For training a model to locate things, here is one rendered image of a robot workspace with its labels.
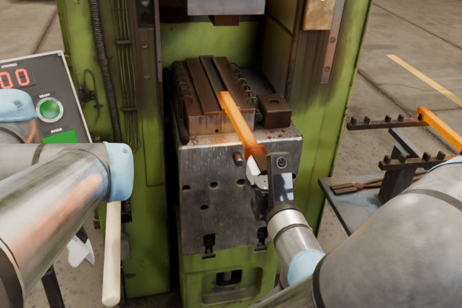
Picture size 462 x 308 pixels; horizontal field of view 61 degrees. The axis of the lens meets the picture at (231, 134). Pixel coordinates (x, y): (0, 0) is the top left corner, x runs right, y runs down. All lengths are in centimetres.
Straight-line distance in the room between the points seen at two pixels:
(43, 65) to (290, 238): 67
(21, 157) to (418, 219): 43
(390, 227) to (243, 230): 103
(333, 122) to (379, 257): 114
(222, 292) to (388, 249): 137
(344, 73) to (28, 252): 126
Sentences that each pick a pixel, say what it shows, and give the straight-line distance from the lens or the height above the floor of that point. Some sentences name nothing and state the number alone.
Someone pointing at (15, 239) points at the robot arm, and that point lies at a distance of 26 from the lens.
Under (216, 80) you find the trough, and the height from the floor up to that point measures 99.
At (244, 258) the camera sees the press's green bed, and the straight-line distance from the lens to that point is 151.
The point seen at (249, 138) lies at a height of 103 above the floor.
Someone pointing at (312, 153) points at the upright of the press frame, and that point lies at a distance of 154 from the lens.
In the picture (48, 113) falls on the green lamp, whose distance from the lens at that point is 101.
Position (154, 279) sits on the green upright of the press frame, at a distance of 183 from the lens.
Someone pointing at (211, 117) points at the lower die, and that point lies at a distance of 116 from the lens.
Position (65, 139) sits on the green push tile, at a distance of 100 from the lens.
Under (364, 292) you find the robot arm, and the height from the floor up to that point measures 125.
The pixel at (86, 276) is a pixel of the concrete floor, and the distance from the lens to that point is 204.
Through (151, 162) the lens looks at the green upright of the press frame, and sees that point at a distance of 140.
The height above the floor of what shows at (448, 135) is 95.
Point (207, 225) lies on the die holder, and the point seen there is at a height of 60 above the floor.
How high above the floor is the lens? 155
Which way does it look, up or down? 32 degrees down
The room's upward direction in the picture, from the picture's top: 3 degrees clockwise
